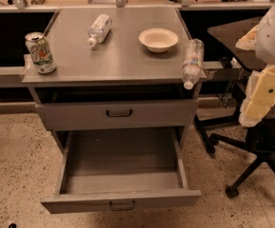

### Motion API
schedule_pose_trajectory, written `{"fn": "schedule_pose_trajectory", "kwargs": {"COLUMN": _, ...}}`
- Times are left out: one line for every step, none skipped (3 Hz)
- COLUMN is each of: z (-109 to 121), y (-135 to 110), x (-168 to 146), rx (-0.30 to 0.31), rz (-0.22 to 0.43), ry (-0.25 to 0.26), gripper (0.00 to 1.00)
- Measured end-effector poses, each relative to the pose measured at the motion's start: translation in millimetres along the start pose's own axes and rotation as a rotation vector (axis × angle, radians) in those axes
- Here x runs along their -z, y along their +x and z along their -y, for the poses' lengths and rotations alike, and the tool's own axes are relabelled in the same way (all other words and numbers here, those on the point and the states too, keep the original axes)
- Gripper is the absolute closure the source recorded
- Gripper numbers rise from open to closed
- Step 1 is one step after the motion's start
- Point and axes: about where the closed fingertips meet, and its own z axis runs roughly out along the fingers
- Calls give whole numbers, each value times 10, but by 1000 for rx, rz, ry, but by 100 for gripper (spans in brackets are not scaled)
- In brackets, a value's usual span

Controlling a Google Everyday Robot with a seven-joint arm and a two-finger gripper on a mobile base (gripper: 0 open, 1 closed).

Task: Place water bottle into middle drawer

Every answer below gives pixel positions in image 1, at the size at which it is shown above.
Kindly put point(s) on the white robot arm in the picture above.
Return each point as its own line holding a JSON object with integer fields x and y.
{"x": 260, "y": 89}

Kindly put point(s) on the black upper drawer handle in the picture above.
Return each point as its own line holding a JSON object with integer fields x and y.
{"x": 119, "y": 114}

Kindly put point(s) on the labelled clear water bottle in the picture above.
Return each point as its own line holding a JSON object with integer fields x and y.
{"x": 99, "y": 30}

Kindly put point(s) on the grey drawer cabinet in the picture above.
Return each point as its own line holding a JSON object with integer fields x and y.
{"x": 117, "y": 70}

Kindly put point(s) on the black office chair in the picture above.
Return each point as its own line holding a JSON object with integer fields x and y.
{"x": 260, "y": 141}

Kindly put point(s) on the black lower drawer handle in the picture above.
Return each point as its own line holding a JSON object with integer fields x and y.
{"x": 121, "y": 206}

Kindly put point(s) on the green white soda can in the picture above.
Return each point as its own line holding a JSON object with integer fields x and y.
{"x": 39, "y": 50}

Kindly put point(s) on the white paper bowl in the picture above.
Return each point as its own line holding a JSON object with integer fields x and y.
{"x": 158, "y": 40}

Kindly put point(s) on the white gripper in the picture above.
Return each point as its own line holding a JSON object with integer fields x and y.
{"x": 272, "y": 40}

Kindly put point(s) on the crinkled clear water bottle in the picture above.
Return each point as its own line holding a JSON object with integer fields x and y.
{"x": 193, "y": 63}

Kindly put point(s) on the black drawer handle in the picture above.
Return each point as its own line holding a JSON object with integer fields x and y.
{"x": 119, "y": 114}
{"x": 121, "y": 206}

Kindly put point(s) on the closed upper grey drawer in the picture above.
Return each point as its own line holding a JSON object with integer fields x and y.
{"x": 85, "y": 116}

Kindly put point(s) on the open lower grey drawer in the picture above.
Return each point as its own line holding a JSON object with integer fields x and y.
{"x": 121, "y": 165}

